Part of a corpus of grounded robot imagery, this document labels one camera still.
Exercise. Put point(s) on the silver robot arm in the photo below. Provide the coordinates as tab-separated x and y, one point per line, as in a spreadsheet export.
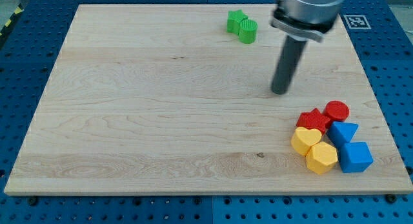
305	19

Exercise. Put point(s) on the green circle block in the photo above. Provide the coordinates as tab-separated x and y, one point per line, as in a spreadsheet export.
247	31

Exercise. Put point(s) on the red circle block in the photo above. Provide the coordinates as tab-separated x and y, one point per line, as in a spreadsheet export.
336	110

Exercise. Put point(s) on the light wooden board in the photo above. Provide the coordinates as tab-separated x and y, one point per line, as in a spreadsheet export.
162	100

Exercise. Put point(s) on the green star block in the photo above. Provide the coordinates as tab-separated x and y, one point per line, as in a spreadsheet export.
234	19

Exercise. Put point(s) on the yellow heart block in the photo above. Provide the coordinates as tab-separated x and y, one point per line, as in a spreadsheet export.
303	139

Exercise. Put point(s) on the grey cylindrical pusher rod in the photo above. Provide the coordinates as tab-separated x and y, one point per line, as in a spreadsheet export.
288	60

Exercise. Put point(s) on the red star block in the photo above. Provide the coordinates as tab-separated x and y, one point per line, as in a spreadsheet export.
313	120

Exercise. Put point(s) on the yellow hexagon block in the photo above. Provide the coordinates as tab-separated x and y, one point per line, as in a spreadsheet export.
321	158

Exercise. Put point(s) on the blue triangle block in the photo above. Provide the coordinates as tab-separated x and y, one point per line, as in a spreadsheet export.
340	133

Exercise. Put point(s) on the blue cube block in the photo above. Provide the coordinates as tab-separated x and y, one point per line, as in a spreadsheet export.
355	157

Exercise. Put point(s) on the black white fiducial tag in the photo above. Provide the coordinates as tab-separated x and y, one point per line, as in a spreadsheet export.
357	22

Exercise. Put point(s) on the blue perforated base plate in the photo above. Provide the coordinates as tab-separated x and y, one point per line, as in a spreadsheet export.
27	58

